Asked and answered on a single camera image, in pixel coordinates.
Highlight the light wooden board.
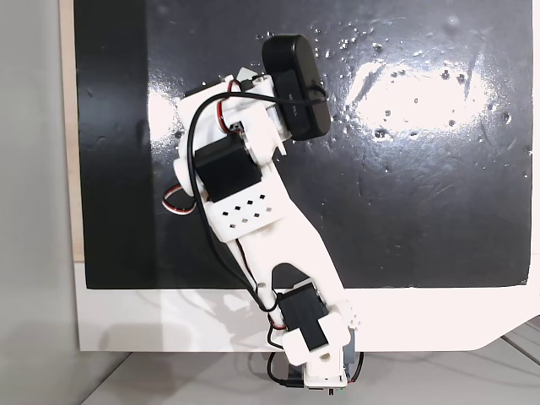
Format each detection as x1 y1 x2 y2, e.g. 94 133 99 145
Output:
58 0 85 263

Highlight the white base board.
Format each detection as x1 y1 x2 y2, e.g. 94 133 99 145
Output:
73 261 540 354

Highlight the black glossy mat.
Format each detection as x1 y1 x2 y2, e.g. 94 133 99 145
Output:
73 0 533 291

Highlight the black oval camera box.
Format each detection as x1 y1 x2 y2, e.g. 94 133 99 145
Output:
261 33 332 142

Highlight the red white black servo wire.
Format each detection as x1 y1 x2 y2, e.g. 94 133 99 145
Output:
162 184 197 217

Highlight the black power cable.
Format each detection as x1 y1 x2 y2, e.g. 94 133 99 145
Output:
265 328 365 390

